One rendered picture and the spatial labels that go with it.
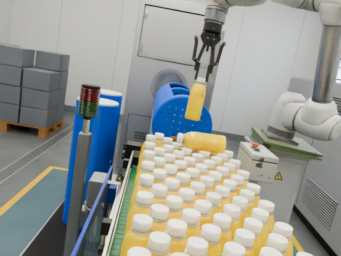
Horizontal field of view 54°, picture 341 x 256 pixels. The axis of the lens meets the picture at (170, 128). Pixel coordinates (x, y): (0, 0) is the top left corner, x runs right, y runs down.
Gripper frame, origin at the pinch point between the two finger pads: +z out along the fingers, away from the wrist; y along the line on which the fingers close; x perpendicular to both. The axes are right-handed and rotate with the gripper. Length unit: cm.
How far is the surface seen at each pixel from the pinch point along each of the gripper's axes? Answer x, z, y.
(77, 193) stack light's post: 31, 50, 36
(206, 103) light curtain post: -156, 19, -28
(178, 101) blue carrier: -13.4, 14.7, 6.4
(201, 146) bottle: 20.6, 26.9, -3.3
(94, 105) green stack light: 33, 19, 36
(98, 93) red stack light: 32.2, 14.8, 35.1
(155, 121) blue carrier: -13.9, 25.7, 15.0
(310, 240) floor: -146, 121, -149
